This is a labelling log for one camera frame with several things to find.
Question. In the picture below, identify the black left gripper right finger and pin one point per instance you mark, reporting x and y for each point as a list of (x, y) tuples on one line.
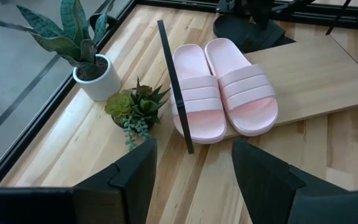
[(269, 186)]

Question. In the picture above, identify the pink slide sandal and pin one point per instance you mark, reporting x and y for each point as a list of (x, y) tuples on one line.
[(204, 124), (247, 93)]

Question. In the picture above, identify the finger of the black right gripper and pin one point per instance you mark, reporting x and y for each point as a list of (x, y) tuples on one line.
[(255, 11), (266, 11)]

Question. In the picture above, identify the snake plant in white pot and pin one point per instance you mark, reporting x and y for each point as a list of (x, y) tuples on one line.
[(98, 81)]

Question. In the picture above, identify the black slide sandal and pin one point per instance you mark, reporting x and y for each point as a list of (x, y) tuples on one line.
[(247, 37)]

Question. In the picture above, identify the black aluminium table frame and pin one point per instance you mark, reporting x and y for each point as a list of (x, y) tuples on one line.
[(34, 127)]

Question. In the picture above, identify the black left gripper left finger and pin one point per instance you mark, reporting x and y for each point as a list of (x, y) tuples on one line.
[(129, 186)]

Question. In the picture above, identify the succulents in dark bowl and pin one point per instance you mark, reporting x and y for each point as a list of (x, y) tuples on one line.
[(135, 105)]

